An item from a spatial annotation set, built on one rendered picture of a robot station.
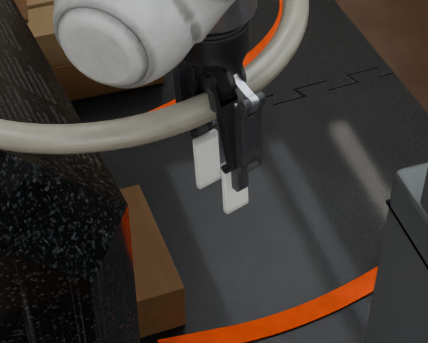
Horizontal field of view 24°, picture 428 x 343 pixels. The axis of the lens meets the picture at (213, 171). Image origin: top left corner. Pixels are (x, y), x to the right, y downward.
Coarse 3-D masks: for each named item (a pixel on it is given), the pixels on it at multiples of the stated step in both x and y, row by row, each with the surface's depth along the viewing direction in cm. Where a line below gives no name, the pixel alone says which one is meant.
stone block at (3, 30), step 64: (0, 0) 165; (0, 64) 145; (0, 192) 125; (64, 192) 132; (0, 256) 126; (64, 256) 132; (128, 256) 146; (0, 320) 135; (64, 320) 139; (128, 320) 155
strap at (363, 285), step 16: (272, 32) 267; (256, 48) 262; (368, 272) 208; (352, 288) 205; (368, 288) 205; (304, 304) 202; (320, 304) 202; (336, 304) 202; (256, 320) 200; (272, 320) 200; (288, 320) 200; (304, 320) 200; (176, 336) 197; (192, 336) 197; (208, 336) 197; (224, 336) 197; (240, 336) 197; (256, 336) 197
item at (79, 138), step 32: (288, 0) 111; (288, 32) 106; (256, 64) 102; (0, 128) 97; (32, 128) 97; (64, 128) 97; (96, 128) 96; (128, 128) 96; (160, 128) 97; (192, 128) 99
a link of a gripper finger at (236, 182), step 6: (252, 168) 100; (234, 174) 103; (240, 174) 102; (246, 174) 103; (234, 180) 103; (240, 180) 103; (246, 180) 103; (234, 186) 104; (240, 186) 103; (246, 186) 104
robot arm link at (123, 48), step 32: (64, 0) 68; (96, 0) 66; (128, 0) 66; (160, 0) 67; (192, 0) 69; (224, 0) 70; (64, 32) 68; (96, 32) 67; (128, 32) 67; (160, 32) 67; (192, 32) 70; (96, 64) 69; (128, 64) 68; (160, 64) 69
